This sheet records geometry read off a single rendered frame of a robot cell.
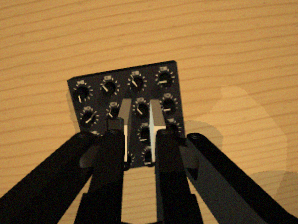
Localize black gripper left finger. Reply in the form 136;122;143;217
0;99;131;224

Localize black knob box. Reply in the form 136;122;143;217
67;60;186;171

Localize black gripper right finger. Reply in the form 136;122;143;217
149;99;298;224

